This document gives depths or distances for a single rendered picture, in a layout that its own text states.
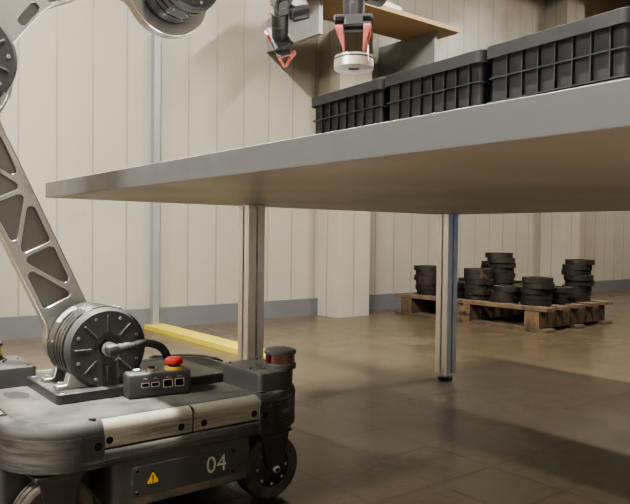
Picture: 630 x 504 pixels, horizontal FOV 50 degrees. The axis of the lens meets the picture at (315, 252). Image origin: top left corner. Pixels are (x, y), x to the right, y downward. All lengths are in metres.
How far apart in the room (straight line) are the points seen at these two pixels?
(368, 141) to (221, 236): 3.61
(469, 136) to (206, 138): 3.73
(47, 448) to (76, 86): 3.04
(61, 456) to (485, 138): 0.88
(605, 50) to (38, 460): 1.15
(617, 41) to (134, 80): 3.34
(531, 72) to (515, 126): 0.64
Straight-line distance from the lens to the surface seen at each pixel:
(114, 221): 4.08
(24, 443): 1.27
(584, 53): 1.25
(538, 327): 4.28
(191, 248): 4.29
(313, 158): 0.89
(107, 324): 1.43
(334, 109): 1.74
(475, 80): 1.39
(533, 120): 0.67
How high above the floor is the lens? 0.57
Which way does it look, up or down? 1 degrees down
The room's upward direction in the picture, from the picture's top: 1 degrees clockwise
